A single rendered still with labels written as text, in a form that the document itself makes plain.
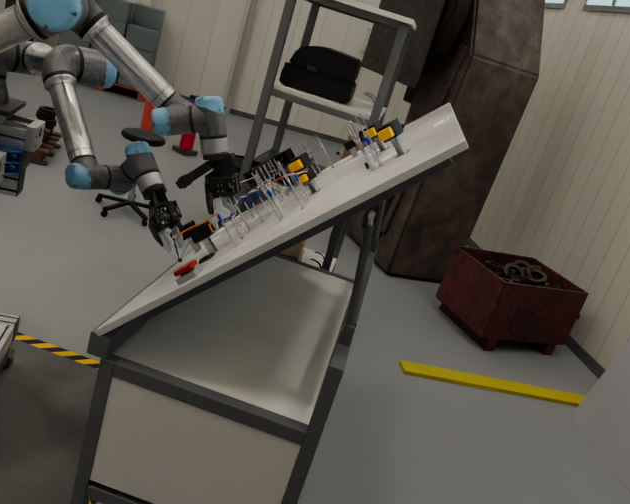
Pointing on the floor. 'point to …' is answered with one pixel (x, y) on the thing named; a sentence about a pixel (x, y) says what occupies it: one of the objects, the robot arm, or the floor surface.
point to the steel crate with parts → (508, 299)
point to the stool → (135, 186)
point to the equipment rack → (325, 97)
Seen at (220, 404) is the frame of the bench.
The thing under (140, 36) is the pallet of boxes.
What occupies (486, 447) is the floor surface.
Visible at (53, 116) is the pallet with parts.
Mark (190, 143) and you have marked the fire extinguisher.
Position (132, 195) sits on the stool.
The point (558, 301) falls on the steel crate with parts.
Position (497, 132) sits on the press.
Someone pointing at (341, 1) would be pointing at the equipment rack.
